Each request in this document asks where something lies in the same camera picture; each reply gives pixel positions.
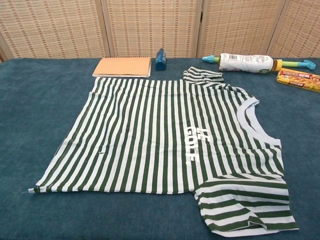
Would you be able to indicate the woven folding screen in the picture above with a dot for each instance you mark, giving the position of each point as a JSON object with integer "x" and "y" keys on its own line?
{"x": 150, "y": 25}

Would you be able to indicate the white labelled bottle brown cap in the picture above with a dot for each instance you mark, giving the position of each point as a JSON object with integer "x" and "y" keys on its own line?
{"x": 245, "y": 63}

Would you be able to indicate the yellow curry box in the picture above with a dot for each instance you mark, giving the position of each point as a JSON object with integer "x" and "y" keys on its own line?
{"x": 300, "y": 81}

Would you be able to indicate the green white striped T-shirt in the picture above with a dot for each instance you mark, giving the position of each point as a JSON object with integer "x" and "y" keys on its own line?
{"x": 150, "y": 125}

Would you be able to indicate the green blue toy water pump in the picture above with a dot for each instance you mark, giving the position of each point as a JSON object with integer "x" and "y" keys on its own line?
{"x": 210, "y": 59}

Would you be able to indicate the small blue bottle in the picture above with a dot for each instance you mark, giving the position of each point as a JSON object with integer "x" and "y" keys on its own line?
{"x": 160, "y": 61}

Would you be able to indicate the orange spiral notebook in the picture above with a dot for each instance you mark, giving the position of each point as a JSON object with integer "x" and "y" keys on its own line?
{"x": 122, "y": 66}

